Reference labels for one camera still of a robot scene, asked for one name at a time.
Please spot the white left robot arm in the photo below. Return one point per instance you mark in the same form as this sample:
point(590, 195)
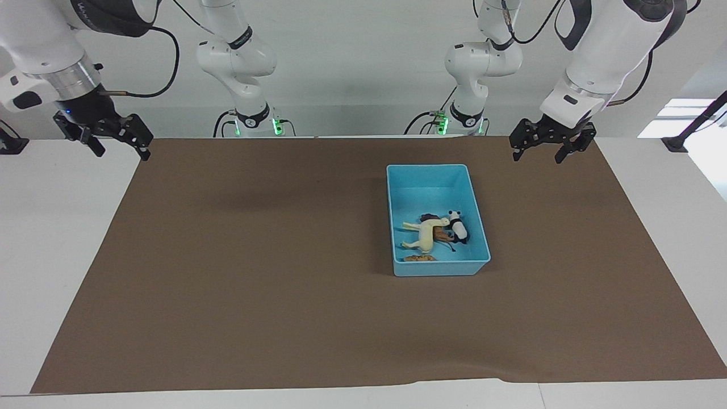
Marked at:
point(608, 45)

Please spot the orange spotted tiger toy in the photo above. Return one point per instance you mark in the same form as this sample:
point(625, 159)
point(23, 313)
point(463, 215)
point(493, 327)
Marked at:
point(420, 258)

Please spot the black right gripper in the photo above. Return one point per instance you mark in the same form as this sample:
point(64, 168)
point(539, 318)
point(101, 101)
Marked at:
point(93, 113)

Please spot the brown lion toy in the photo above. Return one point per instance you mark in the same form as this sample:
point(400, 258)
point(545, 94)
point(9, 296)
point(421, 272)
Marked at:
point(440, 234)

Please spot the black white panda toy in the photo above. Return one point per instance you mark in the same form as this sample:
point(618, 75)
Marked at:
point(458, 229)

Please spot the brown table mat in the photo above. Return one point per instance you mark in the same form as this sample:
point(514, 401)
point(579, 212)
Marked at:
point(284, 318)

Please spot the black clamp mount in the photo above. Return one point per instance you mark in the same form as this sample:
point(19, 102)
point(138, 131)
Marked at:
point(11, 145)

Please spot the light blue storage box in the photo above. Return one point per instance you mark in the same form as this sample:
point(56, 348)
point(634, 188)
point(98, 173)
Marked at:
point(431, 187)

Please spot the cream horse toy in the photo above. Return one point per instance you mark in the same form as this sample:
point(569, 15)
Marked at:
point(426, 233)

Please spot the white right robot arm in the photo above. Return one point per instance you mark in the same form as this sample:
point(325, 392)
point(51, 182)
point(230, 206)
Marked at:
point(40, 51)

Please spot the black angled stand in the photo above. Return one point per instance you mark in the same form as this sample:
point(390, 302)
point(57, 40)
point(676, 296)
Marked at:
point(679, 142)

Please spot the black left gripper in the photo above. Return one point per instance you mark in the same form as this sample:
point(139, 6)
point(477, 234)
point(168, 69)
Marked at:
point(554, 130)

